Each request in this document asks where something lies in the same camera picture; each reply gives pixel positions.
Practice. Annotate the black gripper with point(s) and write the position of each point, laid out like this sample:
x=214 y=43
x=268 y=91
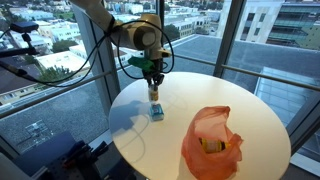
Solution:
x=154 y=69

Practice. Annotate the white pill bottle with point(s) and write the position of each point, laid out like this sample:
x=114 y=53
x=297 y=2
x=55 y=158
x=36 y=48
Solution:
x=153 y=94

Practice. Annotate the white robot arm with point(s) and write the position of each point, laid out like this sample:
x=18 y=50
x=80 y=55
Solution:
x=143 y=34

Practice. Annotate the orange plastic bag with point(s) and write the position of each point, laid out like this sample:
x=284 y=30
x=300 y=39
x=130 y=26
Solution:
x=206 y=156

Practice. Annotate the yellow bottle inside bag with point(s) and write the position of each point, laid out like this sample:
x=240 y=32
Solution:
x=212 y=146

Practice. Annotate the blue and white box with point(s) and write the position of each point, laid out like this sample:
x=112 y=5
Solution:
x=156 y=112

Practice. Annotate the metal window handrail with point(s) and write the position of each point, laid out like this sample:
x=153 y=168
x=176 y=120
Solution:
x=84 y=81

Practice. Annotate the blue black equipment base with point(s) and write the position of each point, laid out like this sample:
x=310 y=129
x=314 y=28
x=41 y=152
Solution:
x=62 y=158

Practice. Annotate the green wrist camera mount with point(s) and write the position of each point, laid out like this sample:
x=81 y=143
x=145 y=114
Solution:
x=142 y=63

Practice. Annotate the white round pedestal table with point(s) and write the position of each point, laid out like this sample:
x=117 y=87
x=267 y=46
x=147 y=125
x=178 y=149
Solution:
x=198 y=106

